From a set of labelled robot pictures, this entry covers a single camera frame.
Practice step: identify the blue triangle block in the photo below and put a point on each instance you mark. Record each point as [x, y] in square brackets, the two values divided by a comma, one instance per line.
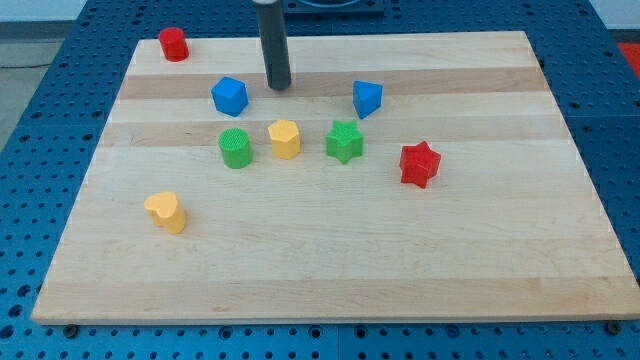
[366, 98]

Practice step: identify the green star block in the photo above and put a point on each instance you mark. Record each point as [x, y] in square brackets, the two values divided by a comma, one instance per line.
[344, 141]

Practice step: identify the red star block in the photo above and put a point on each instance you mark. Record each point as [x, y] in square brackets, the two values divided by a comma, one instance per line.
[418, 164]

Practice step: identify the yellow hexagon block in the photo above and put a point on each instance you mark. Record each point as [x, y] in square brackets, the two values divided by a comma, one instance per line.
[285, 139]

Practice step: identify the wooden board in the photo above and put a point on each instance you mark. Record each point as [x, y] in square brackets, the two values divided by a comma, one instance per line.
[510, 229]

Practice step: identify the green cylinder block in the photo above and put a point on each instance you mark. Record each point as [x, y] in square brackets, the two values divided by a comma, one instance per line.
[235, 147]

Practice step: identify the blue cube block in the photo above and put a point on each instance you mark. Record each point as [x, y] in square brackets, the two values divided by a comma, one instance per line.
[230, 96]

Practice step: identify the yellow heart block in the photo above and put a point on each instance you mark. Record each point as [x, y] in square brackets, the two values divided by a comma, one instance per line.
[166, 211]

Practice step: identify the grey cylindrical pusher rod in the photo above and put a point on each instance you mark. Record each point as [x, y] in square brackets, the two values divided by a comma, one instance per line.
[272, 31]

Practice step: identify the red cylinder block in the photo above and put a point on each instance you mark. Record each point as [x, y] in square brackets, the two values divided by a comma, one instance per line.
[173, 44]

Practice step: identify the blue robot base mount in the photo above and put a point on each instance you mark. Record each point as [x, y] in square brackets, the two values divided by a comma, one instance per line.
[333, 7]

